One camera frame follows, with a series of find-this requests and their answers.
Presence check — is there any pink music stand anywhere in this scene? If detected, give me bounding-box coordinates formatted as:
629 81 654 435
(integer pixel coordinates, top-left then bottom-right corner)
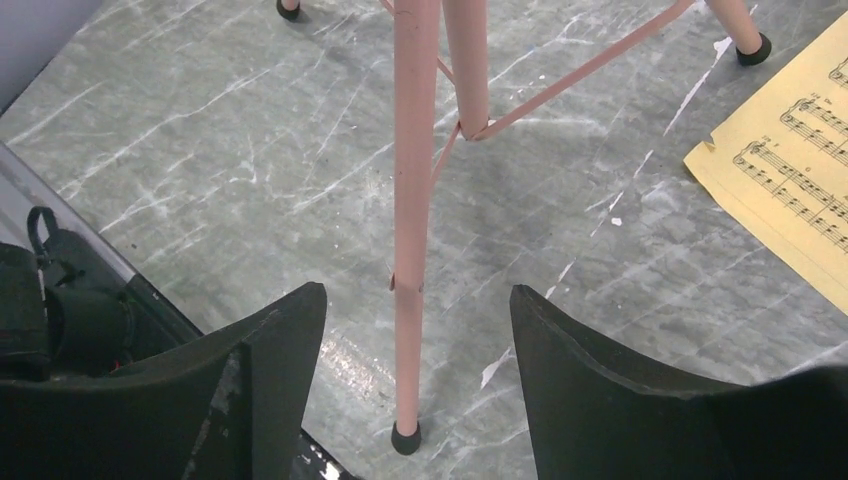
274 0 774 457

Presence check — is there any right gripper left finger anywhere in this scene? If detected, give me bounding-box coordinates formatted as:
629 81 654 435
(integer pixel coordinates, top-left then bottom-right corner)
1 282 327 479

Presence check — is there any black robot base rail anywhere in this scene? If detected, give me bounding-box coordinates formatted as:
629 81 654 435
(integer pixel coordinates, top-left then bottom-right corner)
0 206 359 480

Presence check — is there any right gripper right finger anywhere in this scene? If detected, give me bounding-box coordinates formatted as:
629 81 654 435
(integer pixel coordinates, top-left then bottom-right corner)
510 285 847 479

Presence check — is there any yellow sheet music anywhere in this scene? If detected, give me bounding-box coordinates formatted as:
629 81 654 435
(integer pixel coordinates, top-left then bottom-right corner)
684 16 847 311

